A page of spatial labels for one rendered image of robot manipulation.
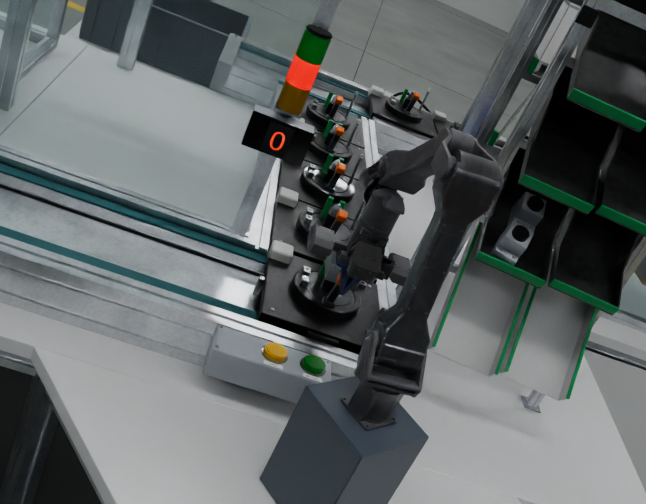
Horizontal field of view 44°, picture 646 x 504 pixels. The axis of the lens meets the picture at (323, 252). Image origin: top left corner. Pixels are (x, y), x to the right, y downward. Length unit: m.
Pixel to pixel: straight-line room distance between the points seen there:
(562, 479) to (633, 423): 0.88
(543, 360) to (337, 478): 0.61
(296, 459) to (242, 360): 0.21
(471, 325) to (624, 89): 0.50
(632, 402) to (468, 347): 1.01
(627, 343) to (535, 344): 0.76
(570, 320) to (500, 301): 0.15
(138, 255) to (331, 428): 0.60
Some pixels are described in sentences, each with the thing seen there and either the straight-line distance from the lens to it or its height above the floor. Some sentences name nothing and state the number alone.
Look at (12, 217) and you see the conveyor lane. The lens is 1.58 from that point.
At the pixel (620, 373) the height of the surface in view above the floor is 0.77.
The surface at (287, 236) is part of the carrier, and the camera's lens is 1.70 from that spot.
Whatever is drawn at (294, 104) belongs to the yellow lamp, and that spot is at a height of 1.28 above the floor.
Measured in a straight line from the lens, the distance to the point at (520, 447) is 1.68.
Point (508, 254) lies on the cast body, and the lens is 1.45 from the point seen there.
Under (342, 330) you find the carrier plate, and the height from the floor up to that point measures 0.97.
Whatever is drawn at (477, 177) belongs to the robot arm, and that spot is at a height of 1.43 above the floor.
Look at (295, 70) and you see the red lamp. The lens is 1.47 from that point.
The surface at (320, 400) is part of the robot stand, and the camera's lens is 1.16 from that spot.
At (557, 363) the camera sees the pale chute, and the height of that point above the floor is 1.04.
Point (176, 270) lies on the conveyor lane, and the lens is 1.56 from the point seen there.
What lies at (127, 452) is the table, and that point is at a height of 0.86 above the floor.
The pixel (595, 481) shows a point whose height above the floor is 0.86.
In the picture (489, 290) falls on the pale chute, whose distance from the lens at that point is 1.59.
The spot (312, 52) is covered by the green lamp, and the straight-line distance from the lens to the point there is 1.45.
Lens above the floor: 1.76
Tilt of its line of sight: 27 degrees down
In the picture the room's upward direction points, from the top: 25 degrees clockwise
